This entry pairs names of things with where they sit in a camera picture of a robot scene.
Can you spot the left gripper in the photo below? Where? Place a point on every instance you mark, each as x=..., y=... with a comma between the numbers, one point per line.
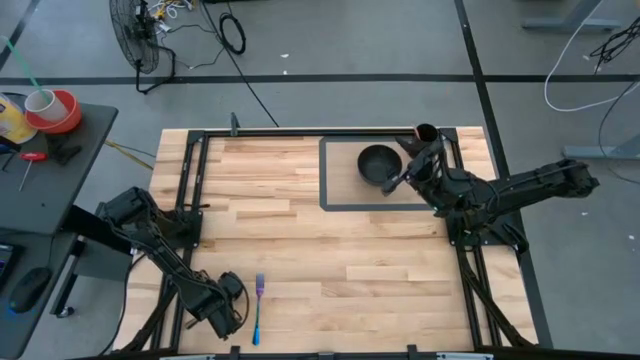
x=224, y=320

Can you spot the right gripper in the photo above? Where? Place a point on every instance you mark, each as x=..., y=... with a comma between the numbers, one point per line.
x=430, y=172

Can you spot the purple and blue fork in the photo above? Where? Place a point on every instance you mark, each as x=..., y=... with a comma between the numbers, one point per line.
x=257, y=320

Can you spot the black plastic cup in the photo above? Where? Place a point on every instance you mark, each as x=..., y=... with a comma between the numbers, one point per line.
x=426, y=133

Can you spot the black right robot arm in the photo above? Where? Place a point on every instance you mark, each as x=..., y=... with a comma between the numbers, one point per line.
x=550, y=182

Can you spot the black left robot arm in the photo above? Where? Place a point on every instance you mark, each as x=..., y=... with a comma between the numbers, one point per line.
x=170, y=270

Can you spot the black bowl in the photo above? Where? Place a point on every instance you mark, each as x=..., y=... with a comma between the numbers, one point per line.
x=379, y=165

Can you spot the black computer mouse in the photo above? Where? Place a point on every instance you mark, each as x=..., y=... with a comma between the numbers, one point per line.
x=29, y=290

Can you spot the grey desk foot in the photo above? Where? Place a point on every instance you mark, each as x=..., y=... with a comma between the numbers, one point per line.
x=570, y=22
x=600, y=150

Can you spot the black side desk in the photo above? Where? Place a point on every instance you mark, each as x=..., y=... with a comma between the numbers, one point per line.
x=50, y=200
x=20, y=330

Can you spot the dark screen device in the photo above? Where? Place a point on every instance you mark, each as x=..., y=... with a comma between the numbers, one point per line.
x=5, y=260

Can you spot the black desk clamp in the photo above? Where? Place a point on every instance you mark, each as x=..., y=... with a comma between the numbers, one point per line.
x=62, y=150

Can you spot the red plastic bucket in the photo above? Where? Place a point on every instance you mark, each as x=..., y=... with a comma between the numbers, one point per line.
x=67, y=117

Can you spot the white paper cup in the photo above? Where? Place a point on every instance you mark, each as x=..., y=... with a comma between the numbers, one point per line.
x=45, y=106

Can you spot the yellow container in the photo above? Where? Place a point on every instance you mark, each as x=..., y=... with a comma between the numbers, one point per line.
x=11, y=125

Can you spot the black floor fan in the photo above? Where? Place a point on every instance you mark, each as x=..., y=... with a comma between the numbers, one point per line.
x=135, y=35

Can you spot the green straw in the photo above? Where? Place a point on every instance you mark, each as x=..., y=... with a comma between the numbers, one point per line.
x=22, y=65

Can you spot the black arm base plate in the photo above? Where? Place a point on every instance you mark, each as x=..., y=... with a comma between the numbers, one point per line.
x=500, y=235
x=182, y=230

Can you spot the black aluminium table frame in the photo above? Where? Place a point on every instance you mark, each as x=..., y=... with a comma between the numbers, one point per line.
x=465, y=280

